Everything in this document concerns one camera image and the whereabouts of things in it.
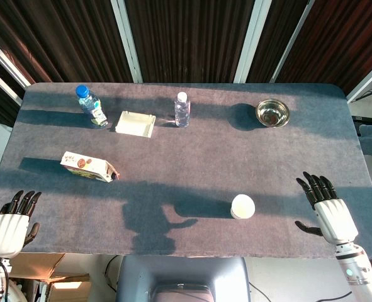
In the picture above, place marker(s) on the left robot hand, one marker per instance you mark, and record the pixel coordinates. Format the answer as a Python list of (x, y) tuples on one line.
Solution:
[(6, 231)]

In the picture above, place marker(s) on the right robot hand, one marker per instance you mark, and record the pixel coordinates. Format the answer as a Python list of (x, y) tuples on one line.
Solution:
[(333, 217)]

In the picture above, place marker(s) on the white paper cup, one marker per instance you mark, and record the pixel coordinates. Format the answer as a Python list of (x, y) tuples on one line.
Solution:
[(242, 206)]

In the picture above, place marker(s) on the brown cardboard box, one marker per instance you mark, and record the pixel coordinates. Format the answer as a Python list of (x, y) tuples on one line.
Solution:
[(50, 277)]

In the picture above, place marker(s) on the snack carton box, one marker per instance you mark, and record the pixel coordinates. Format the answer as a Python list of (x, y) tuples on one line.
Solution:
[(88, 166)]

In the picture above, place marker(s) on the stainless steel bowl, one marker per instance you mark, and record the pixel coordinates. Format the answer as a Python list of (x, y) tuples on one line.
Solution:
[(272, 113)]

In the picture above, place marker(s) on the blue cap labelled bottle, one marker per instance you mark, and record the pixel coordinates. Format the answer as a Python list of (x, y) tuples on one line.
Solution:
[(92, 107)]

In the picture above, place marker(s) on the blue grey table cloth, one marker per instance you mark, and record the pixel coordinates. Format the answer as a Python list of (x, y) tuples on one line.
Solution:
[(185, 151)]

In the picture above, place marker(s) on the grey robot torso base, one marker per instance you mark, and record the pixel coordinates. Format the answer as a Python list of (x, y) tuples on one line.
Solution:
[(182, 280)]

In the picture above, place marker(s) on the white rectangular plastic tray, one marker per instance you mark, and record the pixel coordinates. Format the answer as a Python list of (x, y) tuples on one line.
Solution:
[(136, 123)]

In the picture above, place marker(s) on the clear water bottle white cap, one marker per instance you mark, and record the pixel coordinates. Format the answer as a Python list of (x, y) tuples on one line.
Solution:
[(182, 110)]

